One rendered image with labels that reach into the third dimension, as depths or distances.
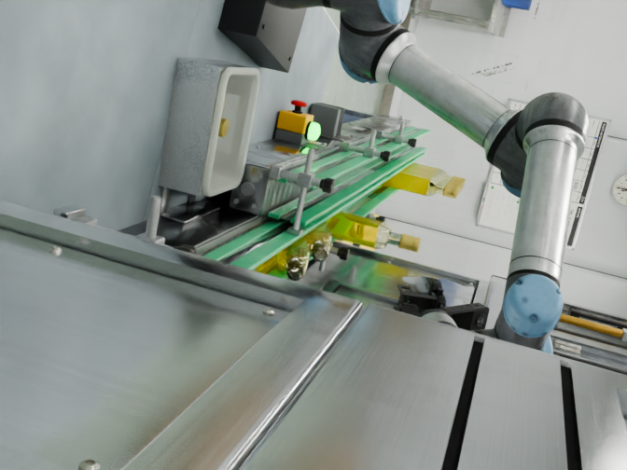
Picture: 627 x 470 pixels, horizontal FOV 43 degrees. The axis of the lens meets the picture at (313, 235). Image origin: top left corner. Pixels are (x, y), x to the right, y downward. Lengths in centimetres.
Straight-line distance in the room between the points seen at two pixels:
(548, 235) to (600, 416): 67
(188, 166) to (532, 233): 58
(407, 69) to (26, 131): 78
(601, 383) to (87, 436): 36
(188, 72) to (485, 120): 53
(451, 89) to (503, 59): 592
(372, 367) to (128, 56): 81
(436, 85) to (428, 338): 98
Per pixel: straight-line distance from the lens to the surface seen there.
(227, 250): 134
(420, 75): 154
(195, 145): 136
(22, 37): 101
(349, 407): 45
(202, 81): 135
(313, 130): 193
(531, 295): 111
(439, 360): 55
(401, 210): 761
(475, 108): 149
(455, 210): 755
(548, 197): 123
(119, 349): 50
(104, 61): 117
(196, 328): 54
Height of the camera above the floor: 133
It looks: 13 degrees down
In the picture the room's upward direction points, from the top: 105 degrees clockwise
